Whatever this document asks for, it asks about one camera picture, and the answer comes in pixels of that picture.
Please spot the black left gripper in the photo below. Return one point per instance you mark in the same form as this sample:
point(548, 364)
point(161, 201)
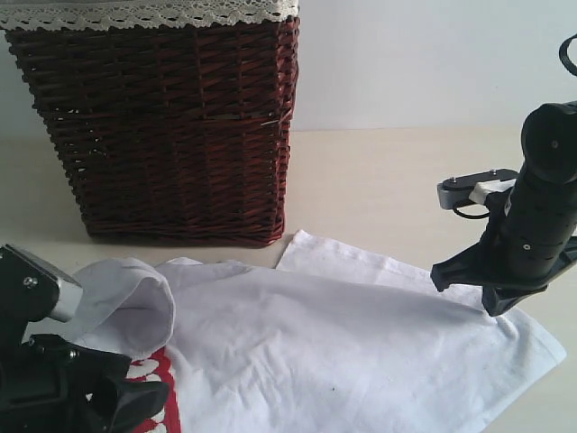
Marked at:
point(51, 385)

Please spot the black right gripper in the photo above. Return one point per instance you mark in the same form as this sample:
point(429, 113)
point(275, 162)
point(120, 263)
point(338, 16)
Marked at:
point(529, 242)

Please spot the white t-shirt with red lettering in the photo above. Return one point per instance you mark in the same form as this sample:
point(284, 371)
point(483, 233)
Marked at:
point(333, 339)

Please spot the dark red wicker basket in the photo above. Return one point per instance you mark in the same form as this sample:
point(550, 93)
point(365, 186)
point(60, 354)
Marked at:
point(170, 133)

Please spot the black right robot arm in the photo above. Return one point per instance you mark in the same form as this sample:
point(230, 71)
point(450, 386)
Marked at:
point(548, 141)

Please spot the white lace cloth trim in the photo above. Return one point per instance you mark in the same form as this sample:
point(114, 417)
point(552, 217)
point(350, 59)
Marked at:
point(106, 15)

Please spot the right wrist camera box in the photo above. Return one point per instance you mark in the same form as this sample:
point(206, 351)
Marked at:
point(473, 189)

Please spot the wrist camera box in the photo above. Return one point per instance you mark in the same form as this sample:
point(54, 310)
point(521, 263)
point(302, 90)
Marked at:
point(31, 290)
point(473, 189)

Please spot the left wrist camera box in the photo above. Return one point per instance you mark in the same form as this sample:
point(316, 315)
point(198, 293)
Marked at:
point(31, 290)

